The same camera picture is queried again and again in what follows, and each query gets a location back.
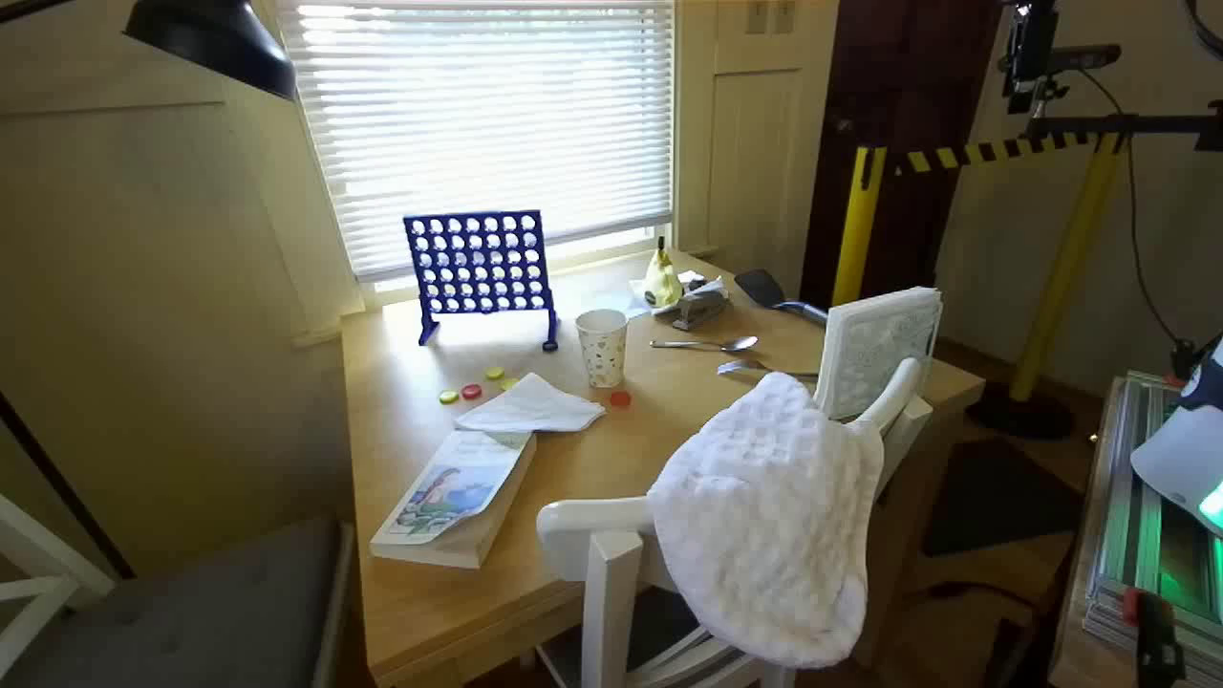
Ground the white flat napkin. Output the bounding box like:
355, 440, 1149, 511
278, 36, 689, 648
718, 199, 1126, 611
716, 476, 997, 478
451, 371, 609, 440

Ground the grey cushioned bench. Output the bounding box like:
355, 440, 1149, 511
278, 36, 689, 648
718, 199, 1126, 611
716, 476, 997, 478
0, 511, 355, 688

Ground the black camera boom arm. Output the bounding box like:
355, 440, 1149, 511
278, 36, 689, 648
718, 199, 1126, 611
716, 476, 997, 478
1025, 106, 1223, 152

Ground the black desk lamp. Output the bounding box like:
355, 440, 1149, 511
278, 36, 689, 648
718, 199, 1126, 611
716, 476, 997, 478
0, 0, 298, 580

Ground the black stereo camera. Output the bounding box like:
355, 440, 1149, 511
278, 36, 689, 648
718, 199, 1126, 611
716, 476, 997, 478
995, 41, 1122, 124

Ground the cream panelled door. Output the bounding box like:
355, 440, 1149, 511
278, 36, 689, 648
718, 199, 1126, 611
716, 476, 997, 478
671, 0, 839, 300

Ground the black utensil grey handle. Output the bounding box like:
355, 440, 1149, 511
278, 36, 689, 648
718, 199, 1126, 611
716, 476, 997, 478
735, 263, 833, 329

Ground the black red clamp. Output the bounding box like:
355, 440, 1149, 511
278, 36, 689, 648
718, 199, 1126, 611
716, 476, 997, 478
1121, 584, 1192, 688

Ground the blue connect four frame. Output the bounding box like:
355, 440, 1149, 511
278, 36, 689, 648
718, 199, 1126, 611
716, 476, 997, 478
400, 207, 565, 356

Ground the white wooden chair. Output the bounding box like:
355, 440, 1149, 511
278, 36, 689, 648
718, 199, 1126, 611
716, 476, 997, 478
531, 356, 940, 688

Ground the white window blind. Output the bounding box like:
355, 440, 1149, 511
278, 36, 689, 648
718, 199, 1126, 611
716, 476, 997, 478
278, 0, 675, 291

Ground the yellow black striped bar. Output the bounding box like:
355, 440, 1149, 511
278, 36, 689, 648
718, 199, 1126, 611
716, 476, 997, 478
885, 130, 1112, 179

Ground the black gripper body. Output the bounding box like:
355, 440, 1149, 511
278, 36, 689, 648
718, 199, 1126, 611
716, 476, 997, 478
1002, 0, 1064, 83

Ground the aluminium robot stand frame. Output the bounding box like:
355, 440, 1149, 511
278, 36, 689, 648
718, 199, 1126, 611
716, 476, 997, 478
1046, 371, 1223, 688

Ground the white paper sheet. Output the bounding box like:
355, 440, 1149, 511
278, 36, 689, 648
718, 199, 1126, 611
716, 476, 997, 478
578, 286, 652, 322

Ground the silver metal spoon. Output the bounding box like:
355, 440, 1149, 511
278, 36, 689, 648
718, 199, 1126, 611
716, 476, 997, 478
648, 334, 763, 361

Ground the yellow safety post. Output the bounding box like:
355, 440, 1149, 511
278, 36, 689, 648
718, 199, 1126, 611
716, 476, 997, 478
964, 130, 1131, 443
830, 142, 892, 310

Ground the dotted white paper cup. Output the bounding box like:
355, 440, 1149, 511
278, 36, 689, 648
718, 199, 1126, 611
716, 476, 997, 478
573, 305, 629, 393

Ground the white quilted towel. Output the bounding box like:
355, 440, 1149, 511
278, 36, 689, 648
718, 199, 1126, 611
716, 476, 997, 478
644, 371, 885, 673

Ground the illustrated children's book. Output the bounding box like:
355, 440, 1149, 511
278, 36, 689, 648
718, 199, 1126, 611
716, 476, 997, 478
368, 429, 537, 575

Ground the thin black camera cable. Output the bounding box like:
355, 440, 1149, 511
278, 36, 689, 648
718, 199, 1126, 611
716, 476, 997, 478
1072, 60, 1197, 375

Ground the grey metal stapler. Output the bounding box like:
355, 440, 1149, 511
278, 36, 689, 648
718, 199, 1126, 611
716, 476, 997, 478
669, 281, 735, 336

